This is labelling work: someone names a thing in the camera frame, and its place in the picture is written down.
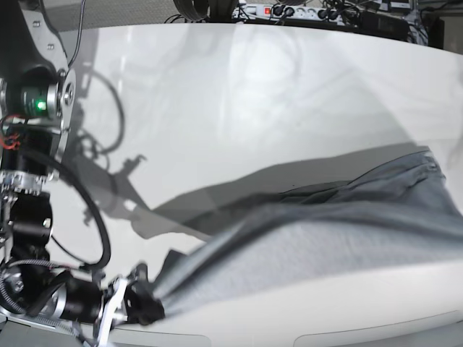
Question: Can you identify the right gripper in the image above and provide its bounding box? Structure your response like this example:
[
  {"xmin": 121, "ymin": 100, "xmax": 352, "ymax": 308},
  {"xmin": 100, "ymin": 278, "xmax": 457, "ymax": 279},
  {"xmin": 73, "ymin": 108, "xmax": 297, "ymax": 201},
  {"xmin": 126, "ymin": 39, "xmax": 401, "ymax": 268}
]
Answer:
[{"xmin": 50, "ymin": 262, "xmax": 165, "ymax": 325}]

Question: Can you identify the grey t-shirt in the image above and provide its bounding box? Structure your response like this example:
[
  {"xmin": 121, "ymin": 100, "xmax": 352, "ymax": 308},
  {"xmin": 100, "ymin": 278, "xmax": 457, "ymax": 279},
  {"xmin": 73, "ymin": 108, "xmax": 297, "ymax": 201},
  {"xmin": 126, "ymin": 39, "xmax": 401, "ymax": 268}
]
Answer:
[{"xmin": 152, "ymin": 150, "xmax": 462, "ymax": 316}]

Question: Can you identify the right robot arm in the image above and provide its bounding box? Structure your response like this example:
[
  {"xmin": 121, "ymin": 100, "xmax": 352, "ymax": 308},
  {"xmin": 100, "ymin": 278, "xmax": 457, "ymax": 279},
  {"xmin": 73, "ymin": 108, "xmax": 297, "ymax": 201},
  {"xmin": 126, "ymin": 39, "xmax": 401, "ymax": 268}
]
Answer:
[{"xmin": 1, "ymin": 1, "xmax": 165, "ymax": 327}]

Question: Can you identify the white power strip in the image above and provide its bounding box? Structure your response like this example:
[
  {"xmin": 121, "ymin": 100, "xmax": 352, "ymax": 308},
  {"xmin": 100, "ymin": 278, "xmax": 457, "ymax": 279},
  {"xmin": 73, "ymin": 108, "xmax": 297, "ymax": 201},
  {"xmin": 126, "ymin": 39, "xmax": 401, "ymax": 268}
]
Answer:
[{"xmin": 231, "ymin": 4, "xmax": 343, "ymax": 23}]

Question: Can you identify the black power adapter box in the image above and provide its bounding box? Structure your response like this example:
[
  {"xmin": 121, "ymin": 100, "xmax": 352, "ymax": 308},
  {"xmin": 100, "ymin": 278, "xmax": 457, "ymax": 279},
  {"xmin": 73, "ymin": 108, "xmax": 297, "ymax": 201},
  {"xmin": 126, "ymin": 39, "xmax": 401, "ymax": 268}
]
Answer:
[{"xmin": 359, "ymin": 12, "xmax": 409, "ymax": 40}]

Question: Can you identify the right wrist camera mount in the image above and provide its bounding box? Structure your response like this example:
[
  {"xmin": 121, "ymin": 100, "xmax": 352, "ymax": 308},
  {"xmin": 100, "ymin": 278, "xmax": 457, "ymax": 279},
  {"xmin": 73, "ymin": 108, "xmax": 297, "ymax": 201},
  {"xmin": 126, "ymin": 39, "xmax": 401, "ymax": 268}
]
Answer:
[{"xmin": 72, "ymin": 276, "xmax": 129, "ymax": 344}]

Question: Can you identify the black cable bundle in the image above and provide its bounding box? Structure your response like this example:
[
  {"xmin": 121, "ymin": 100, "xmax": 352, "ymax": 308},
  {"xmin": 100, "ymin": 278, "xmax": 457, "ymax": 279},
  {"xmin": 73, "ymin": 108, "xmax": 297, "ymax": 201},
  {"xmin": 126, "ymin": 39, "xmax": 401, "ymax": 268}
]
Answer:
[{"xmin": 164, "ymin": 0, "xmax": 239, "ymax": 25}]

